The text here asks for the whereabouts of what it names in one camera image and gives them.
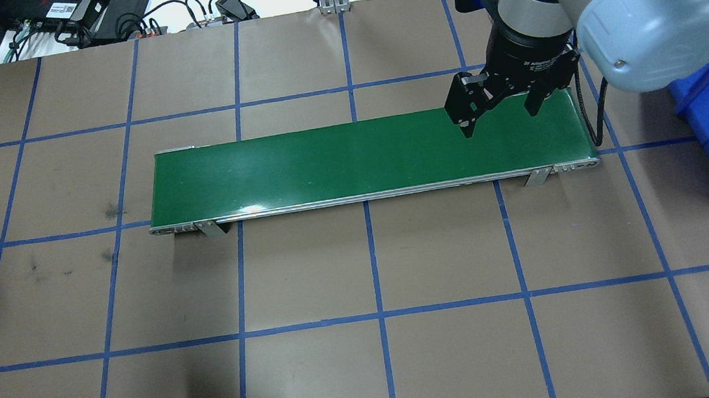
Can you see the small board with orange connectors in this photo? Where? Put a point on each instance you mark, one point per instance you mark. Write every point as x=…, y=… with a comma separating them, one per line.
x=152, y=30

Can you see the green belt conveyor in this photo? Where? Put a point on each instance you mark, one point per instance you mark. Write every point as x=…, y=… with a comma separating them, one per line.
x=356, y=158

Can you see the small black power adapter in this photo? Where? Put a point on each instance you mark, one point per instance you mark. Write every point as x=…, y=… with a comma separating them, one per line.
x=234, y=6

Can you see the black computer box with label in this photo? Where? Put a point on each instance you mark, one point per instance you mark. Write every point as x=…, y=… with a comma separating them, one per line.
x=85, y=2

